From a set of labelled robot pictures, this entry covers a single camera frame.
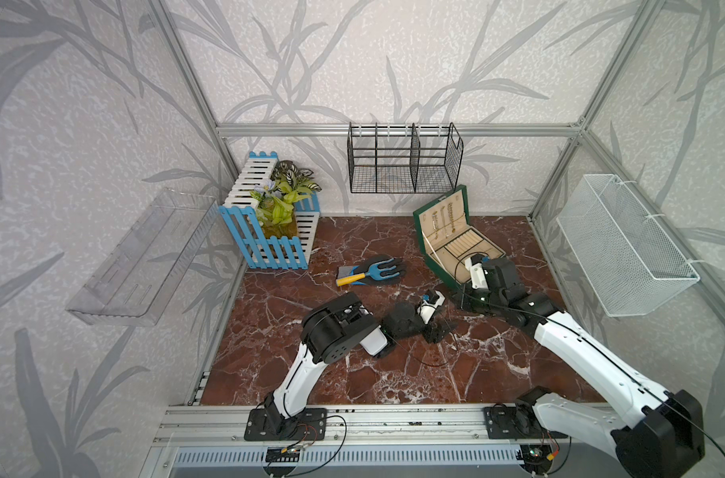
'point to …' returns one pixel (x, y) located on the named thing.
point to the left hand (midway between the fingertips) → (450, 320)
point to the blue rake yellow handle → (376, 274)
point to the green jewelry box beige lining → (449, 239)
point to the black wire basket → (403, 158)
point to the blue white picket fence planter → (241, 218)
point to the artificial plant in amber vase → (277, 199)
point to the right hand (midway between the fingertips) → (447, 293)
